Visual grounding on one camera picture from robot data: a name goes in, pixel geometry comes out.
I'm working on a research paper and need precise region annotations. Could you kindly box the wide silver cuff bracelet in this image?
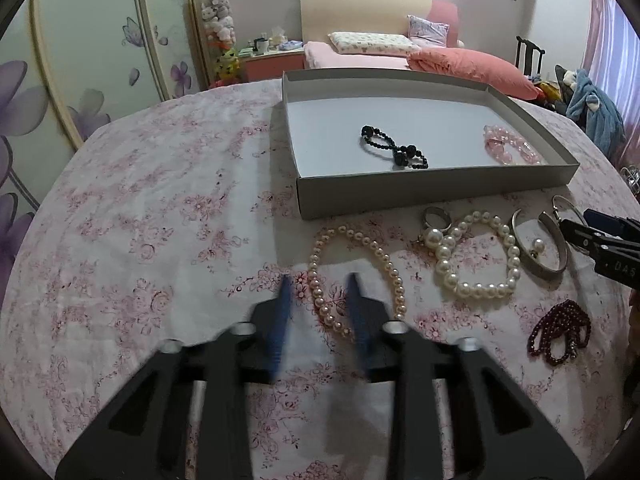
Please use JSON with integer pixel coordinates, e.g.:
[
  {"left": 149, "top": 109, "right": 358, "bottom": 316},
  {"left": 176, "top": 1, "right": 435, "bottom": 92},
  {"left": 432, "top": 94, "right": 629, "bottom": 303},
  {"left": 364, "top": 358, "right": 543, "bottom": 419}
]
[{"left": 508, "top": 207, "right": 572, "bottom": 276}]

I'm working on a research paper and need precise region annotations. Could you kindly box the thin silver bangle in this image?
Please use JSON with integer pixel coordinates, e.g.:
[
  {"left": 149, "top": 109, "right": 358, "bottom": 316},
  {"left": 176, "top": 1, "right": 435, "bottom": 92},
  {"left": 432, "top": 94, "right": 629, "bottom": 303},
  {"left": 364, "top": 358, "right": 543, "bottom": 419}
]
[{"left": 551, "top": 194, "right": 588, "bottom": 226}]

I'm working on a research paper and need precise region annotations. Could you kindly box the dark red bead bracelet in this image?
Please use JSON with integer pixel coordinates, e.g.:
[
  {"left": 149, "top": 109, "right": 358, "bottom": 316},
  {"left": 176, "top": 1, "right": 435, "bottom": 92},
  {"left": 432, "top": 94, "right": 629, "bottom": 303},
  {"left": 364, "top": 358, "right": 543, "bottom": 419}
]
[{"left": 527, "top": 299, "right": 592, "bottom": 366}]

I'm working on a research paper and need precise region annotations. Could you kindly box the pink large bead bracelet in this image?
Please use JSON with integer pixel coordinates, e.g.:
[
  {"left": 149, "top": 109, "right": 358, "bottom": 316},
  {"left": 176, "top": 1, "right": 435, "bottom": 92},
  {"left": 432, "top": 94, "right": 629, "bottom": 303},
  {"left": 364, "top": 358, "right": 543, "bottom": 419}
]
[{"left": 482, "top": 123, "right": 544, "bottom": 166}]

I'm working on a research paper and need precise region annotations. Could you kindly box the pink small pearl bracelet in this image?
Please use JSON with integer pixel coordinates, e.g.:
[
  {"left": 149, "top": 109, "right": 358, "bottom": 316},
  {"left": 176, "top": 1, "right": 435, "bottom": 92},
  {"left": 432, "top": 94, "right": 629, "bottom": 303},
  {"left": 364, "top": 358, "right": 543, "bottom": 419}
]
[{"left": 306, "top": 224, "right": 407, "bottom": 340}]

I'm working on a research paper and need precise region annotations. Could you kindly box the white pearl bracelet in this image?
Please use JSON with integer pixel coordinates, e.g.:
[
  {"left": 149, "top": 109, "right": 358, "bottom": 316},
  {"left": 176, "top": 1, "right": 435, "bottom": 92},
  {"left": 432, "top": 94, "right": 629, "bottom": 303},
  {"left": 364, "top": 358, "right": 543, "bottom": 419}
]
[{"left": 424, "top": 210, "right": 523, "bottom": 302}]

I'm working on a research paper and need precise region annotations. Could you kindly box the silver ring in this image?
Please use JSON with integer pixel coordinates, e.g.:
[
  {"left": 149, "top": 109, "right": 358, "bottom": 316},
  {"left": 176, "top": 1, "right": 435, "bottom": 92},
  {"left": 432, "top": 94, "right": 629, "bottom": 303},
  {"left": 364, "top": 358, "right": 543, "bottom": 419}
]
[{"left": 420, "top": 205, "right": 454, "bottom": 236}]

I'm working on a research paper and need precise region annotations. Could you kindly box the black bead bracelet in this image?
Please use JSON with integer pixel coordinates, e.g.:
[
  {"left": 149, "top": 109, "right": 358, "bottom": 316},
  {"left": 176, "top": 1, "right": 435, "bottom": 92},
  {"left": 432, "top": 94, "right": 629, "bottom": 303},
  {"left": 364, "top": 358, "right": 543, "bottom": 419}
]
[{"left": 359, "top": 123, "right": 431, "bottom": 172}]

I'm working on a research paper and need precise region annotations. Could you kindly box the pearl pendant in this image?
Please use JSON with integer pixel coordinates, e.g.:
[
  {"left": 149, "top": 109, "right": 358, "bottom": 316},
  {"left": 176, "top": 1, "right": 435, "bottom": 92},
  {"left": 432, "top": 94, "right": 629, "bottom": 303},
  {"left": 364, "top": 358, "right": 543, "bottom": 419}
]
[{"left": 529, "top": 238, "right": 546, "bottom": 259}]

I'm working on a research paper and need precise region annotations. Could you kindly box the blue clothes pile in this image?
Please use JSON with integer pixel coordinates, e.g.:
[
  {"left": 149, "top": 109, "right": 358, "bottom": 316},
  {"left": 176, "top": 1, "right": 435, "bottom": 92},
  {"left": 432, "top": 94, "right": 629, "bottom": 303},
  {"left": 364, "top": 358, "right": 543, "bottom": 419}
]
[{"left": 555, "top": 65, "right": 625, "bottom": 159}]

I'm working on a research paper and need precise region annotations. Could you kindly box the salmon orange pillow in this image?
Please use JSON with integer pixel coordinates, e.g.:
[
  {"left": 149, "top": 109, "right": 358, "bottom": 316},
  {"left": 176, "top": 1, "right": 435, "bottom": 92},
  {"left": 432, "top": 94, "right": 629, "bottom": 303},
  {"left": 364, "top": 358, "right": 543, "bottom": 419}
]
[{"left": 407, "top": 48, "right": 538, "bottom": 101}]

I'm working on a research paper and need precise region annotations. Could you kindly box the pink curtain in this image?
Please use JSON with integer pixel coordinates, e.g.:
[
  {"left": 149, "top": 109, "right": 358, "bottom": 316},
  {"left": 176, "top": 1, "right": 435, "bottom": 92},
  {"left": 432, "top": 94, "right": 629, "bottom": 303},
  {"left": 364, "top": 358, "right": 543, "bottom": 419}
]
[{"left": 584, "top": 0, "right": 639, "bottom": 167}]

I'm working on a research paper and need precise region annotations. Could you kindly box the dark wooden chair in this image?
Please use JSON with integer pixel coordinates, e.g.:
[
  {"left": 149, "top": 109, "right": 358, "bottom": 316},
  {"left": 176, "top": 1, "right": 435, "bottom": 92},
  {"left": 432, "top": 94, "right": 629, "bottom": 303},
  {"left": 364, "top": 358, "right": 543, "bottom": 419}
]
[{"left": 515, "top": 36, "right": 546, "bottom": 77}]

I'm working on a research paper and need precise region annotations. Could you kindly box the floral pink bedspread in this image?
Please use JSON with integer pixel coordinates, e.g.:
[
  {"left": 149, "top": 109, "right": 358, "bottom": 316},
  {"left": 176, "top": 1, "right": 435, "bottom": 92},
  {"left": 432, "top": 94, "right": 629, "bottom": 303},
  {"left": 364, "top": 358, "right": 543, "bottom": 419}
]
[{"left": 1, "top": 80, "right": 629, "bottom": 479}]

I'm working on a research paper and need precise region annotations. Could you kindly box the grey cardboard tray box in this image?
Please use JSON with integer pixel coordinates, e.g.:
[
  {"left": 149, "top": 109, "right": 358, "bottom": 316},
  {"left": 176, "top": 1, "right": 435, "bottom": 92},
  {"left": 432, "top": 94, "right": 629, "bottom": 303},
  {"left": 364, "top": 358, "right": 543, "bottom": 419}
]
[{"left": 282, "top": 68, "right": 579, "bottom": 220}]

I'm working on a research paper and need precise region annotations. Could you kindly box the purple patterned pillow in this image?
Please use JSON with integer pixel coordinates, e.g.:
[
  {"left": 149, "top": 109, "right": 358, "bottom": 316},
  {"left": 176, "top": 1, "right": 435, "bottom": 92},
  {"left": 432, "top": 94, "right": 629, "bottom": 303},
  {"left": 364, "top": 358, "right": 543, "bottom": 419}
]
[{"left": 407, "top": 14, "right": 449, "bottom": 48}]

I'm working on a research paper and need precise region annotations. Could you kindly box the floral white pillow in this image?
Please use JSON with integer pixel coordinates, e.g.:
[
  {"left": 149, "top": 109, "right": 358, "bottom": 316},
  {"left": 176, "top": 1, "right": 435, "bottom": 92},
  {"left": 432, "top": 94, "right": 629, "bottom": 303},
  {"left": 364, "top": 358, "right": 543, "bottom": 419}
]
[{"left": 328, "top": 32, "right": 420, "bottom": 58}]

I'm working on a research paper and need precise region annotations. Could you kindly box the cream pink headboard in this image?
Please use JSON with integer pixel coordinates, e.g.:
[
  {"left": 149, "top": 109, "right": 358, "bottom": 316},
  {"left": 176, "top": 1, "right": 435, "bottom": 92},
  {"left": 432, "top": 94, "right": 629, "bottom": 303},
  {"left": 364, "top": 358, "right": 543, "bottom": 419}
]
[{"left": 299, "top": 0, "right": 460, "bottom": 47}]

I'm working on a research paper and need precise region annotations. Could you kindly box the pink nightstand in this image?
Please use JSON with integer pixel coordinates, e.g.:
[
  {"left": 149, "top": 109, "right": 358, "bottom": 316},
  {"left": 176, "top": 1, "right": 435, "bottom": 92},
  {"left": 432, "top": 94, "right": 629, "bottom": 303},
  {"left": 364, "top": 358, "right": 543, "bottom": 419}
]
[{"left": 241, "top": 49, "right": 305, "bottom": 82}]

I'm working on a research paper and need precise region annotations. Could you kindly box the flower pattern wardrobe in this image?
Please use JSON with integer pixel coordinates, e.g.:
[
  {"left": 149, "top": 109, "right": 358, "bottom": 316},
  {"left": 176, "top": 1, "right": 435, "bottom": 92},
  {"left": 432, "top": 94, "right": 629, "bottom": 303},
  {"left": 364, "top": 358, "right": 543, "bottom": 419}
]
[{"left": 1, "top": 0, "right": 206, "bottom": 281}]

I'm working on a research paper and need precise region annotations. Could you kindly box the white mug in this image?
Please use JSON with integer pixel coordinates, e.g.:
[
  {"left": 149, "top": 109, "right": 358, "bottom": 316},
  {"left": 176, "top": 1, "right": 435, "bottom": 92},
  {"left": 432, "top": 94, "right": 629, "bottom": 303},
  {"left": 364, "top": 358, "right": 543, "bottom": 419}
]
[{"left": 253, "top": 37, "right": 270, "bottom": 55}]

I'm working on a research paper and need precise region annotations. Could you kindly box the plush toy stack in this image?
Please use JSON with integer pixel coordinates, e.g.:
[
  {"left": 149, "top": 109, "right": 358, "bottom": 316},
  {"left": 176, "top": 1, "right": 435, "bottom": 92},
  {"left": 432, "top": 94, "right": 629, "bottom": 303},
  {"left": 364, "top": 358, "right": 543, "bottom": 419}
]
[{"left": 201, "top": 0, "right": 240, "bottom": 88}]

